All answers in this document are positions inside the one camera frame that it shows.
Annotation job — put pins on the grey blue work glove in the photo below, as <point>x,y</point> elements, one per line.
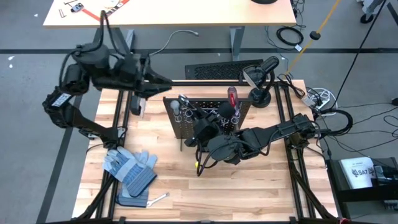
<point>130,169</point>
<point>132,200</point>

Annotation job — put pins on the black keyboard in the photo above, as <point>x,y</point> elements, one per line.
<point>217,70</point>

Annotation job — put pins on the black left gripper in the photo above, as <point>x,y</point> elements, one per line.
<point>130,73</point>

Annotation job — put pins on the red translucent object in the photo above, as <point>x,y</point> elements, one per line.
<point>232,96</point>

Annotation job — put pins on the chrome combination wrench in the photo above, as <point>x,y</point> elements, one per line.
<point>158,199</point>

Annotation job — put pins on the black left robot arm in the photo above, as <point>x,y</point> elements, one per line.
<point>77,119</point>

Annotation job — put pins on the thin black pole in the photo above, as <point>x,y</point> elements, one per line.
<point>362,48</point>

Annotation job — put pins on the black equipment case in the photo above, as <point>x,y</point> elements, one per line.
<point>357,194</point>

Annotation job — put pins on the white power strip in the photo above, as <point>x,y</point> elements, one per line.
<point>312,101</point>

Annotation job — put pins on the metal hex key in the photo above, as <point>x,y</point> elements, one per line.
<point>62,13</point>
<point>70,1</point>

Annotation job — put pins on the black gooseneck desk lamp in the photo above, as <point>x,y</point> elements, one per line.
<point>259,77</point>

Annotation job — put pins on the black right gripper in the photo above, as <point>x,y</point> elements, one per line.
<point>205,130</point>

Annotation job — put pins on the light wood table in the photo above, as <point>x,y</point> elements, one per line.
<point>186,14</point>

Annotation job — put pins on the grey metal clamp bracket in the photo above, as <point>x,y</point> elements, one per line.
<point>85,133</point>

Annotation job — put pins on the wheeled equipment cart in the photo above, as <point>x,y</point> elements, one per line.
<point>368,17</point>

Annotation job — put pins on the red bordered white mat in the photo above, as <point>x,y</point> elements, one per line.
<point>93,14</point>

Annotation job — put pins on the black metal peg board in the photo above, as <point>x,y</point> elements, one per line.
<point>186,133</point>

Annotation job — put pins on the white booklet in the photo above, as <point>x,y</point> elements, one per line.
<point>356,172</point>

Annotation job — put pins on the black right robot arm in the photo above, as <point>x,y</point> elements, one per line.
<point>273,132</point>

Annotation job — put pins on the small grey device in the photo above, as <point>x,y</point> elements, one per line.
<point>76,7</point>

